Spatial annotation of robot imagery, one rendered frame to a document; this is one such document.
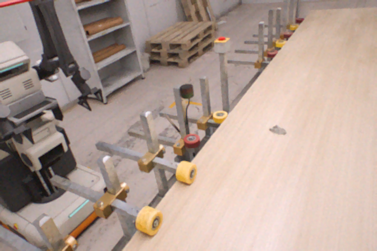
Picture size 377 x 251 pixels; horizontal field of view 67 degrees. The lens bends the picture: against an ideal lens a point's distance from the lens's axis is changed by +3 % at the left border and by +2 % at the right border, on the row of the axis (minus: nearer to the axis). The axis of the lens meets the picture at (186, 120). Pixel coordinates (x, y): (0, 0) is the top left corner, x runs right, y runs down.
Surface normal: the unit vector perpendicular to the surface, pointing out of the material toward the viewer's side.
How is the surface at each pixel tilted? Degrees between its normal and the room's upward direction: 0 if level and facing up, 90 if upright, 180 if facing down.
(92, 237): 0
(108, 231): 0
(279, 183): 0
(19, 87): 98
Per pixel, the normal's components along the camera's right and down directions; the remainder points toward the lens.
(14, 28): 0.86, 0.17
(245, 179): -0.13, -0.84
